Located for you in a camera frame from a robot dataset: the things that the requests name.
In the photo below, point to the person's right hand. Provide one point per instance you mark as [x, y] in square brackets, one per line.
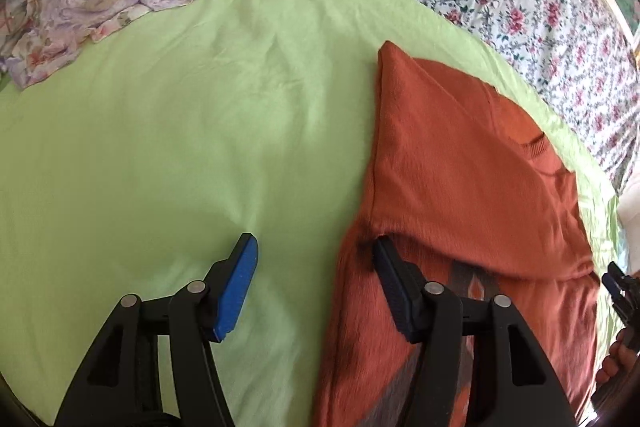
[617, 357]

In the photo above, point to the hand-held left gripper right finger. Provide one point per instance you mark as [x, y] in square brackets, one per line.
[395, 292]

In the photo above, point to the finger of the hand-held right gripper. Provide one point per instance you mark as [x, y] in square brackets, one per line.
[612, 279]

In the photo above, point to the orange knit sweater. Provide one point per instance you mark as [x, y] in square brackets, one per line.
[450, 157]

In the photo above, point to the light green bed sheet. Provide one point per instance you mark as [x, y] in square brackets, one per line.
[150, 157]

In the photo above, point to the white cloth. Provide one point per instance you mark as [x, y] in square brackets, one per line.
[631, 217]

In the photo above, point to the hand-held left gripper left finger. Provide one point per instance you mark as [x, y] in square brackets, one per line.
[237, 287]

